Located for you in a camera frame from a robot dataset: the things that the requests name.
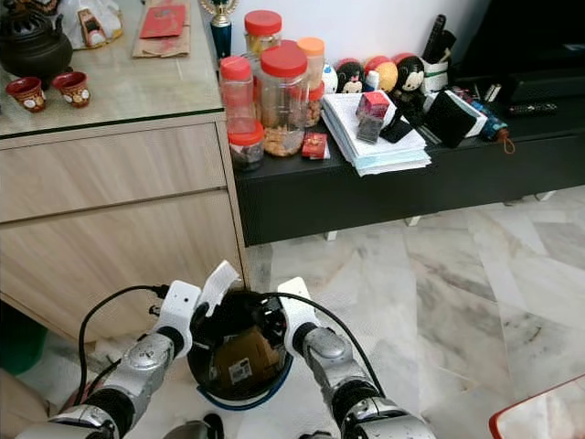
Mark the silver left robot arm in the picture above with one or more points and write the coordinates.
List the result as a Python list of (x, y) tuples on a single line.
[(142, 357)]

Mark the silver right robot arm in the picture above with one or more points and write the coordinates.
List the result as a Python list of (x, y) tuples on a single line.
[(329, 357)]

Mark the black round rubbish bin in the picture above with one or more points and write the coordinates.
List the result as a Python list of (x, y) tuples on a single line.
[(238, 311)]

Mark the brown cardboard box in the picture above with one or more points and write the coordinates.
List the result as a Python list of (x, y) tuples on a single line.
[(249, 355)]

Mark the small dark jar red lid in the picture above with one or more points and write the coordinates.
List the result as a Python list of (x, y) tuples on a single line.
[(246, 148)]

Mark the black low TV console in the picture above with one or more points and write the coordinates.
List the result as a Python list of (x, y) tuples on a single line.
[(402, 197)]

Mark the small red card packet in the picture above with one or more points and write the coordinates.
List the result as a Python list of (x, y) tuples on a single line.
[(315, 146)]

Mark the white paper stack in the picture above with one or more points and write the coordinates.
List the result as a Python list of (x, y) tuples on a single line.
[(370, 155)]

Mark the light wooden cabinet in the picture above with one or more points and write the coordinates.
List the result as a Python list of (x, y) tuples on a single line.
[(110, 210)]

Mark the small dark box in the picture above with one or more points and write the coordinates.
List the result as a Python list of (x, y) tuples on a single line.
[(370, 130)]

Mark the large snack jar red lid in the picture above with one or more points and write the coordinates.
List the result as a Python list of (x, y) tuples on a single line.
[(283, 101)]

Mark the slim jar red lid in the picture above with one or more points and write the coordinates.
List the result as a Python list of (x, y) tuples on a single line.
[(236, 91)]

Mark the red cube box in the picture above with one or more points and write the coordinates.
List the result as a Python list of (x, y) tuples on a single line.
[(374, 103)]

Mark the black white mouse figurine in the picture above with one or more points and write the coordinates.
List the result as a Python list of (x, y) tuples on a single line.
[(409, 76), (349, 78)]

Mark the green container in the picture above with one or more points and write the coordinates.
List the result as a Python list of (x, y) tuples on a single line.
[(20, 340)]

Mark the black wallet white edge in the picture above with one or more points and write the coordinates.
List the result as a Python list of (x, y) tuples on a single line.
[(450, 117)]

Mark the person leg beige trousers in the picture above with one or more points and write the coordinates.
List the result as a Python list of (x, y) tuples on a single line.
[(23, 413)]

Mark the jar orange lid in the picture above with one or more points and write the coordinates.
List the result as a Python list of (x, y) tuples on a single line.
[(312, 55)]

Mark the white remote holder cup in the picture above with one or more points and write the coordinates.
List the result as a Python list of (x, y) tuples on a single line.
[(434, 75)]

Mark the short jar red lid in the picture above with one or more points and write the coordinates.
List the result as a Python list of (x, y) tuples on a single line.
[(262, 26)]

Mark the brown envelope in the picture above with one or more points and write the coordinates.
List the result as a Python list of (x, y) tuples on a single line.
[(163, 48)]

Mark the gold trophy blue stem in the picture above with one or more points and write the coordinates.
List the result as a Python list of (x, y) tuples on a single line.
[(219, 27)]

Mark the black remote control upright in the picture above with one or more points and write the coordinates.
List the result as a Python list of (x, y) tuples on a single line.
[(436, 37)]

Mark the black flat remote control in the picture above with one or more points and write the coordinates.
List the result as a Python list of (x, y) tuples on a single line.
[(532, 109)]

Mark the black iron teapot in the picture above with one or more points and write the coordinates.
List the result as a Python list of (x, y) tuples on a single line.
[(32, 44)]

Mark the black television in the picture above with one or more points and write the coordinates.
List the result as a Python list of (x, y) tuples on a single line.
[(526, 37)]

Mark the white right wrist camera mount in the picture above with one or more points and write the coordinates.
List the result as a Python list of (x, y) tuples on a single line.
[(300, 311)]

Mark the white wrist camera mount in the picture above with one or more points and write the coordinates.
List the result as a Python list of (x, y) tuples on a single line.
[(300, 311), (181, 304)]

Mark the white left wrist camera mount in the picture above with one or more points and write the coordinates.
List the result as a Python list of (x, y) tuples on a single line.
[(181, 304)]

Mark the marble table red frame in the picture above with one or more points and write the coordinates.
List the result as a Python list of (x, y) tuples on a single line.
[(544, 412)]

